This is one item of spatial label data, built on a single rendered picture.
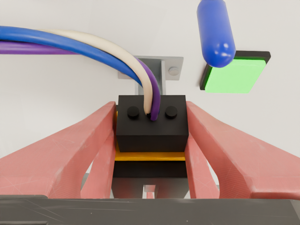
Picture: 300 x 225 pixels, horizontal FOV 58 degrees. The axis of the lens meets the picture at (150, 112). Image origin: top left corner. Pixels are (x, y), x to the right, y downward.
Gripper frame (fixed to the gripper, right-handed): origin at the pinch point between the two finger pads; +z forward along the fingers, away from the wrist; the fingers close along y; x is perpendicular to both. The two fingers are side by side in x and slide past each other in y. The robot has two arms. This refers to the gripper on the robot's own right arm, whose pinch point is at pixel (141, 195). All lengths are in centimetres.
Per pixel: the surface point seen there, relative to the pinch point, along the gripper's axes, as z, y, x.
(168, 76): 4.1, -1.6, -11.6
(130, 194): -4.6, 0.7, -10.4
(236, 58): 3.5, -5.9, -14.0
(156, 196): -4.5, -0.8, -10.1
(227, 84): 3.4, -5.9, -11.7
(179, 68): 3.9, -2.3, -12.6
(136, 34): 3.6, 0.7, -15.4
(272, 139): 6.5, -14.3, -1.0
